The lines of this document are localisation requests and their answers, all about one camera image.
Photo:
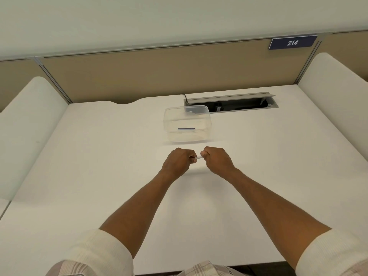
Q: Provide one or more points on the person's right hand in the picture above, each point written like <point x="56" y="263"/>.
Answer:
<point x="220" y="162"/>

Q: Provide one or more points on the person's left hand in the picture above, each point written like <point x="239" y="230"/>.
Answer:
<point x="176" y="163"/>

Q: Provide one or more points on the person's left fingers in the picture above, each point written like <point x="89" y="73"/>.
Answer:
<point x="191" y="156"/>

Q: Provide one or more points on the person's right fingers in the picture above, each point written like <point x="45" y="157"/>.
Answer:
<point x="205" y="154"/>

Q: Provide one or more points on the small white stick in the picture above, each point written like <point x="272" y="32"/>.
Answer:
<point x="198" y="158"/>

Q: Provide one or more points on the person's right forearm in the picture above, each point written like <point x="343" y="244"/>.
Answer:
<point x="267" y="206"/>

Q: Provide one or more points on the person's left forearm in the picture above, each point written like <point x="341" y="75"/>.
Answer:
<point x="141" y="206"/>

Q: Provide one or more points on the small blue strip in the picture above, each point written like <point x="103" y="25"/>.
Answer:
<point x="186" y="129"/>

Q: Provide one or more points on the clear plastic container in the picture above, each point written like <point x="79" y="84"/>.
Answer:
<point x="187" y="123"/>

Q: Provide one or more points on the beige partition panel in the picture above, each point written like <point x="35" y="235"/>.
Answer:
<point x="17" y="77"/>
<point x="345" y="45"/>
<point x="172" y="71"/>

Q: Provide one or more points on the plaid shirt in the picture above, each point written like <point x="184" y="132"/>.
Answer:
<point x="212" y="269"/>

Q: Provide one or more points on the white left sleeve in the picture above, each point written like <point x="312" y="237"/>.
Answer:
<point x="97" y="255"/>

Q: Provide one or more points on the white sleeve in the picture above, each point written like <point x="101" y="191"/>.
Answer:
<point x="333" y="255"/>
<point x="97" y="255"/>

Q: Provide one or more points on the blue sign plate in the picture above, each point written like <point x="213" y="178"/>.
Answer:
<point x="292" y="42"/>

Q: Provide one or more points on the white side divider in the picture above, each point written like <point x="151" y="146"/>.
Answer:
<point x="26" y="132"/>
<point x="336" y="97"/>

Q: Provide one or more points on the white right sleeve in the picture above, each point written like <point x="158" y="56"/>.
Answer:
<point x="333" y="255"/>

